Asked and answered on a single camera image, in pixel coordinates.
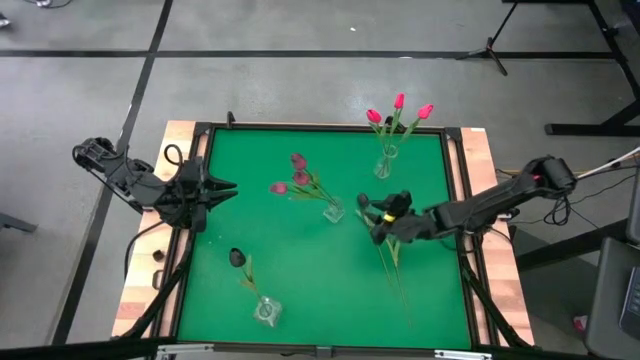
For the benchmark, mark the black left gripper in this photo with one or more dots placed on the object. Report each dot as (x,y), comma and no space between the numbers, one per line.
(187,200)

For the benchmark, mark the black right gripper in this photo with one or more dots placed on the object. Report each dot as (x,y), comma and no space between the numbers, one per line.
(415,227)

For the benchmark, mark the dark purple artificial tulip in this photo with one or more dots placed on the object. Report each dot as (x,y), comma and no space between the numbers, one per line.
(363,200)
(395,252)
(237,257)

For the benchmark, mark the dark pink artificial tulip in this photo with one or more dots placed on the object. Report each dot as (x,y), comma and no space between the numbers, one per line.
(278,188)
(298,161)
(301,177)

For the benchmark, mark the red artificial tulip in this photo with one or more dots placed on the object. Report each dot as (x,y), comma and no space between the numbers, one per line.
(425,111)
(399,101)
(373,116)

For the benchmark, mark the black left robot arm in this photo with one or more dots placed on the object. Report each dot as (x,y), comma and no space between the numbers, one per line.
(130,182)

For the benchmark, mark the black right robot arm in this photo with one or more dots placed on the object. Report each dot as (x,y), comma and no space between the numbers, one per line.
(490,205)

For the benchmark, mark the ribbed clear glass vase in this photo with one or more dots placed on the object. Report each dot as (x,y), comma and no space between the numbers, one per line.
(334,210)

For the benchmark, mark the slim clear glass vase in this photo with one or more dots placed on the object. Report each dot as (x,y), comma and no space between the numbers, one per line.
(384,165)

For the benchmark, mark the yellow tape band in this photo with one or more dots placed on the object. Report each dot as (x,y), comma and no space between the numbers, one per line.
(389,218)

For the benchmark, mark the black edge clamp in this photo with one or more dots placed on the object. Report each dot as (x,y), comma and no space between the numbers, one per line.
(230,120)

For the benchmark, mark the green table mat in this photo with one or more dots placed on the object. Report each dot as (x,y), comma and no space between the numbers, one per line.
(300,280)

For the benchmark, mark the black tripod stand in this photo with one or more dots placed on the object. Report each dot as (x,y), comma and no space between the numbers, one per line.
(487,50)

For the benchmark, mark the grey stand foot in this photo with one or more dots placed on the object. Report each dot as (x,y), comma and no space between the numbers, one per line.
(15,223)

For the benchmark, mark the black floor stand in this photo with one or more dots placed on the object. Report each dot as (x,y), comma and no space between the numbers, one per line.
(575,129)

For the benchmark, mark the pink floor item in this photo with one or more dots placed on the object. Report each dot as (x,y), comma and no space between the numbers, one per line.
(580,323)

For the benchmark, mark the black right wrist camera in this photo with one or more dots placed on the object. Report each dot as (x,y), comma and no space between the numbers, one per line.
(400,201)

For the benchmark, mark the white frame bracket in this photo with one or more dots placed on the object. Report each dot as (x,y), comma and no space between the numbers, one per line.
(182,348)
(462,354)

